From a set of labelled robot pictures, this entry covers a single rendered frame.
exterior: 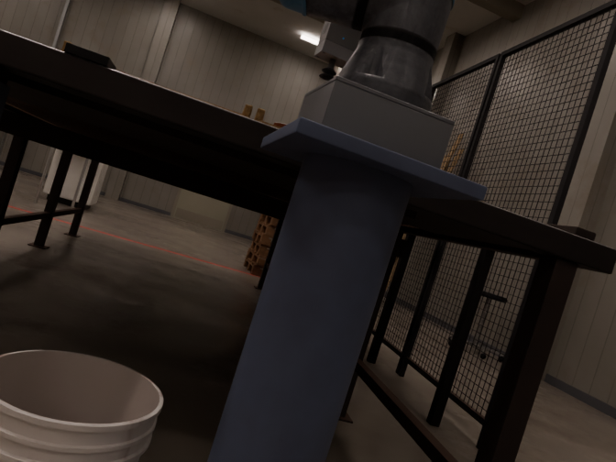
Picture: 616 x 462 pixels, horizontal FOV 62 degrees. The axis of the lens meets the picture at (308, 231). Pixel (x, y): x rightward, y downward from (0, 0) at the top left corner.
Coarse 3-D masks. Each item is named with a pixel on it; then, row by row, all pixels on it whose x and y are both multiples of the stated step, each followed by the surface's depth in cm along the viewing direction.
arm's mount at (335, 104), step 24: (312, 96) 77; (336, 96) 66; (360, 96) 67; (384, 96) 68; (312, 120) 72; (336, 120) 66; (360, 120) 67; (384, 120) 68; (408, 120) 69; (432, 120) 70; (384, 144) 68; (408, 144) 69; (432, 144) 70
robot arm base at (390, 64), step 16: (368, 32) 73; (384, 32) 71; (400, 32) 70; (368, 48) 72; (384, 48) 71; (400, 48) 70; (416, 48) 71; (432, 48) 73; (352, 64) 72; (368, 64) 71; (384, 64) 70; (400, 64) 70; (416, 64) 71; (432, 64) 74; (352, 80) 71; (368, 80) 70; (384, 80) 69; (400, 80) 69; (416, 80) 71; (400, 96) 69; (416, 96) 70
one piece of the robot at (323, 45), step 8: (328, 24) 124; (328, 32) 122; (336, 32) 123; (344, 32) 123; (352, 32) 124; (360, 32) 125; (320, 40) 127; (328, 40) 122; (336, 40) 123; (344, 40) 124; (352, 40) 124; (320, 48) 124; (328, 48) 122; (336, 48) 123; (344, 48) 124; (352, 48) 124; (320, 56) 127; (328, 56) 125; (336, 56) 123; (344, 56) 124; (328, 64) 126; (336, 64) 129; (344, 64) 127
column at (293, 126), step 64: (320, 128) 61; (320, 192) 70; (384, 192) 69; (448, 192) 70; (320, 256) 69; (384, 256) 72; (256, 320) 73; (320, 320) 69; (256, 384) 70; (320, 384) 69; (256, 448) 69; (320, 448) 72
